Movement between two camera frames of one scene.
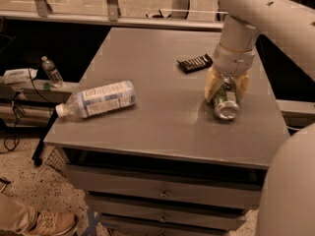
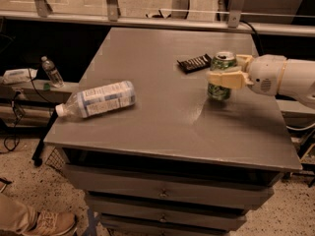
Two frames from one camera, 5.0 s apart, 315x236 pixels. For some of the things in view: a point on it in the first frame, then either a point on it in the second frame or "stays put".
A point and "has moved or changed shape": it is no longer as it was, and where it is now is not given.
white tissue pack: [19, 76] stays put
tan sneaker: [52, 223] stays put
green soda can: [225, 100] has moved or changed shape
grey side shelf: [31, 104] stays put
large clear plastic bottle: [98, 99] stays put
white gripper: [231, 63] -> [265, 73]
